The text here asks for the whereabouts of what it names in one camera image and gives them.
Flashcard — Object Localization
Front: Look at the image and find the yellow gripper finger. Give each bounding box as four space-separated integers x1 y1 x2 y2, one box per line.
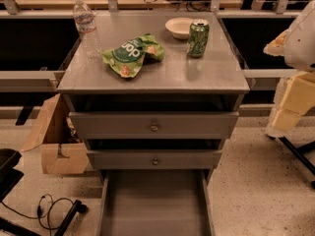
263 30 287 56
266 72 315 138

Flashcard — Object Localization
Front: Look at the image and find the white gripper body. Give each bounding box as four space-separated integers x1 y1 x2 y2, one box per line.
284 0 315 72

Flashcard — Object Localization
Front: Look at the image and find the clear plastic water bottle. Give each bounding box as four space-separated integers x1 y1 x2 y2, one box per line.
73 0 101 58

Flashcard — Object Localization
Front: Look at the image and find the grey drawer cabinet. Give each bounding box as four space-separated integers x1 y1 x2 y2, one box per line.
56 11 251 182

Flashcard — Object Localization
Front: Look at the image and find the grey top drawer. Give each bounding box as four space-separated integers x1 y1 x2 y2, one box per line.
70 112 238 140

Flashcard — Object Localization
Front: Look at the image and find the grey middle drawer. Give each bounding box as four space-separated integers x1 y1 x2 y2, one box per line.
87 149 221 169

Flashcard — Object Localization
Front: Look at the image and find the grey open bottom drawer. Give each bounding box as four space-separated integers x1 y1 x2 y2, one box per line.
96 170 216 236

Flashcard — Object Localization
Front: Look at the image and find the black stand leg right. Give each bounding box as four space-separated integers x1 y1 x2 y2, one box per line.
280 137 315 175

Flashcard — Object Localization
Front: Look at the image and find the green soda can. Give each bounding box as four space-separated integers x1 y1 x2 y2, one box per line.
187 19 210 58

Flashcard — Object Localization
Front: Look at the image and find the white paper bowl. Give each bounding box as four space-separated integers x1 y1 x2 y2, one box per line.
165 18 193 40

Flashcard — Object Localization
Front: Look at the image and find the green snack bag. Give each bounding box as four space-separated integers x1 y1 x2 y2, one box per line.
102 33 164 79

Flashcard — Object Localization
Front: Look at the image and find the brown cardboard box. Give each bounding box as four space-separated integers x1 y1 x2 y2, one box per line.
22 93 89 175

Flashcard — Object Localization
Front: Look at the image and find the black chair base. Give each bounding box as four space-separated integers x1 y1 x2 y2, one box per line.
0 200 88 236

